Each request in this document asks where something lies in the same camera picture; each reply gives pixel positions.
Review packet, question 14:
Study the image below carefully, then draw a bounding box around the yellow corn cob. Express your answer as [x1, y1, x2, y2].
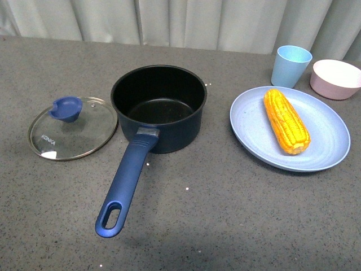
[263, 89, 311, 155]

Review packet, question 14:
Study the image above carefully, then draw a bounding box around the light blue plate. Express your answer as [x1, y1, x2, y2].
[230, 86, 351, 172]

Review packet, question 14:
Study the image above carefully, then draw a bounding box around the dark blue saucepan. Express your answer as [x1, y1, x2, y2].
[95, 65, 207, 238]

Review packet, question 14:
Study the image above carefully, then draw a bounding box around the pink bowl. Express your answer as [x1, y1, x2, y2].
[310, 59, 360, 100]

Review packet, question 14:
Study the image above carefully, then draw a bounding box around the glass lid with blue knob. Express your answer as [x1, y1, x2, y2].
[27, 96, 118, 161]

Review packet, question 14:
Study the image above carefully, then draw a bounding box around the light blue cup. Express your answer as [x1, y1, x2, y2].
[271, 45, 312, 88]

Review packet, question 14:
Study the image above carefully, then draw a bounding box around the white curtain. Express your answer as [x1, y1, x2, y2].
[1, 1, 360, 60]

